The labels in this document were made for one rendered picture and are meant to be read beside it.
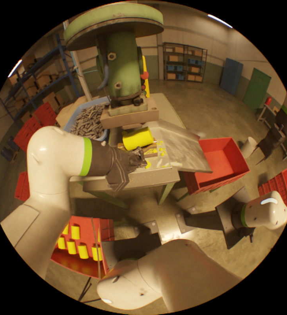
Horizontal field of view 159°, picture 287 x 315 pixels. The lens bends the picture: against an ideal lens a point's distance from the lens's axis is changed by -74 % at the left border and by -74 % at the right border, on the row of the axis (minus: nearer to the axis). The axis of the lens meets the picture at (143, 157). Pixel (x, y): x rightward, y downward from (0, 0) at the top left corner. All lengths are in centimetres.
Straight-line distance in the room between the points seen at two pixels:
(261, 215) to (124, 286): 46
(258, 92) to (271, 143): 554
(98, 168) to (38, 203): 15
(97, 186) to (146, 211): 97
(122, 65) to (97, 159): 21
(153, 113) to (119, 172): 18
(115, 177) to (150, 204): 116
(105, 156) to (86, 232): 77
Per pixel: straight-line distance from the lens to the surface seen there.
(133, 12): 21
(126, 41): 25
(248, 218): 53
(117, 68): 24
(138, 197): 142
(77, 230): 92
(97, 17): 20
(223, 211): 57
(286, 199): 225
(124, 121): 30
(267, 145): 51
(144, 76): 46
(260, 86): 600
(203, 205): 154
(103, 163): 23
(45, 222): 20
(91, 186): 53
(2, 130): 884
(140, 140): 38
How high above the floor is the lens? 138
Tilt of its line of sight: 57 degrees down
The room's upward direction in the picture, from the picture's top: 9 degrees counter-clockwise
